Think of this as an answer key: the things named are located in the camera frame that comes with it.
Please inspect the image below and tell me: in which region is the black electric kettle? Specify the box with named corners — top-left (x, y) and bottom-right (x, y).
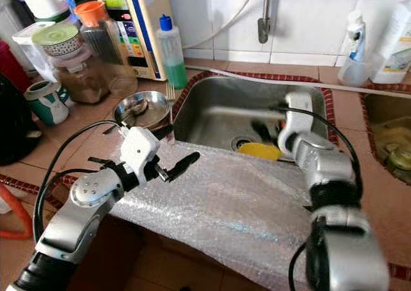
top-left (0, 89), bottom-right (42, 166)

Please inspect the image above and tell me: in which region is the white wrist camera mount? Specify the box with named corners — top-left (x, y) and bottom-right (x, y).
top-left (119, 126), bottom-right (163, 190)
top-left (284, 91), bottom-right (315, 152)

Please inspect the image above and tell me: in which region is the white water pipe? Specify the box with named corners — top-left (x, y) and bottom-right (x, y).
top-left (183, 65), bottom-right (411, 99)

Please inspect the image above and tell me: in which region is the steel fork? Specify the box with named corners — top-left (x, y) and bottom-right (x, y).
top-left (166, 79), bottom-right (177, 130)

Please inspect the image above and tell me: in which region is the white detergent bottle orange cap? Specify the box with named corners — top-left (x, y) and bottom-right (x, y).
top-left (369, 0), bottom-right (411, 84)

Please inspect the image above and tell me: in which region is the beige water ionizer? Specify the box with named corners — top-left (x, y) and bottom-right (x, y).
top-left (92, 0), bottom-right (168, 82)

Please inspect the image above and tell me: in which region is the steel bowl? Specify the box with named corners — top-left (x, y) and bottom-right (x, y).
top-left (114, 90), bottom-right (173, 130)

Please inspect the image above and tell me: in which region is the jar with brown contents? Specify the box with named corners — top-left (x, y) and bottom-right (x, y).
top-left (48, 47), bottom-right (107, 105)

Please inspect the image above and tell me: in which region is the orange gas hose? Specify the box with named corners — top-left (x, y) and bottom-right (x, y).
top-left (0, 185), bottom-right (34, 242)

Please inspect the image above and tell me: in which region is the clear glass cup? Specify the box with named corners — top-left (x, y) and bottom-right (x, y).
top-left (103, 65), bottom-right (136, 99)

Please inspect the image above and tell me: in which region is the steel sink basin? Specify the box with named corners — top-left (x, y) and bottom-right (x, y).
top-left (360, 85), bottom-right (411, 186)
top-left (172, 76), bottom-right (335, 170)

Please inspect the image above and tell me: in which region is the dark red container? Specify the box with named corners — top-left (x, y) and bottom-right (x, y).
top-left (0, 42), bottom-right (33, 93)

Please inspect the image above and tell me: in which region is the bubble wrap sheet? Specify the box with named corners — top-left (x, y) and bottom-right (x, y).
top-left (103, 134), bottom-right (341, 291)

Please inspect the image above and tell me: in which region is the yellow plastic bowl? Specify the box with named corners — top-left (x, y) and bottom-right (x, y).
top-left (238, 142), bottom-right (283, 162)

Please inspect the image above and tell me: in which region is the dotted tin green lid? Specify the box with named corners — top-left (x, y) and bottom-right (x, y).
top-left (32, 23), bottom-right (83, 59)

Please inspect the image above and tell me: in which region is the teal white rabbit mug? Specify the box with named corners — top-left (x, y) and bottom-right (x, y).
top-left (24, 80), bottom-right (70, 127)

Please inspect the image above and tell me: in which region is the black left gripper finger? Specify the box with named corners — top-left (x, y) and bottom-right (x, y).
top-left (167, 151), bottom-right (201, 182)

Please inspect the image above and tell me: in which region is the thin white hose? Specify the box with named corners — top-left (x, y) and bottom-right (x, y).
top-left (183, 0), bottom-right (264, 49)

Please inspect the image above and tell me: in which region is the brown wooden base cabinet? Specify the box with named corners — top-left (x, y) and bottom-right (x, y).
top-left (0, 230), bottom-right (322, 291)

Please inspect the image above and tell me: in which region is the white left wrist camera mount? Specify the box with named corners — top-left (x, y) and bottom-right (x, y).
top-left (119, 126), bottom-right (163, 190)

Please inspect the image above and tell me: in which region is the white plastic canister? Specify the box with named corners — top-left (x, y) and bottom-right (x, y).
top-left (18, 0), bottom-right (68, 22)

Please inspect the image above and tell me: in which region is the clear jar orange lid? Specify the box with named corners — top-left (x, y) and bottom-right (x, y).
top-left (75, 1), bottom-right (123, 67)

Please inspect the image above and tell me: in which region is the clear plastic cup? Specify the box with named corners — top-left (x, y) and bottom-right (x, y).
top-left (337, 50), bottom-right (383, 88)

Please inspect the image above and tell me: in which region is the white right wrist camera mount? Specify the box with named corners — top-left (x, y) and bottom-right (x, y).
top-left (284, 91), bottom-right (315, 152)

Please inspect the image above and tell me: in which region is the yellowish clear plastic box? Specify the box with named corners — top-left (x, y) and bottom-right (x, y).
top-left (376, 121), bottom-right (411, 176)

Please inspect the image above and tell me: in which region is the green soap bottle blue cap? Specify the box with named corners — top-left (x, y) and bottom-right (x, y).
top-left (157, 15), bottom-right (188, 91)

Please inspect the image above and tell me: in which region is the clear pitcher white lid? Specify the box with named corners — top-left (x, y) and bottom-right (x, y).
top-left (11, 22), bottom-right (55, 83)

